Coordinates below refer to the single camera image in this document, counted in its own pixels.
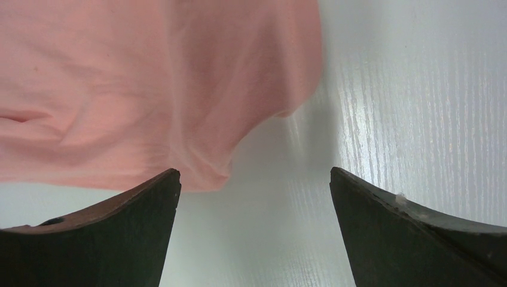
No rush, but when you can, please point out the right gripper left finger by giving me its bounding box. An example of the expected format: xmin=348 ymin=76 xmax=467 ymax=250
xmin=1 ymin=169 xmax=181 ymax=286

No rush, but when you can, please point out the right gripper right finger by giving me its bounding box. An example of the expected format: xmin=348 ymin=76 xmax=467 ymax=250
xmin=329 ymin=167 xmax=506 ymax=286

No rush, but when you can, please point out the salmon pink t-shirt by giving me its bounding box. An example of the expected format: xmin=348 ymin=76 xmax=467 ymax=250
xmin=1 ymin=1 xmax=322 ymax=191

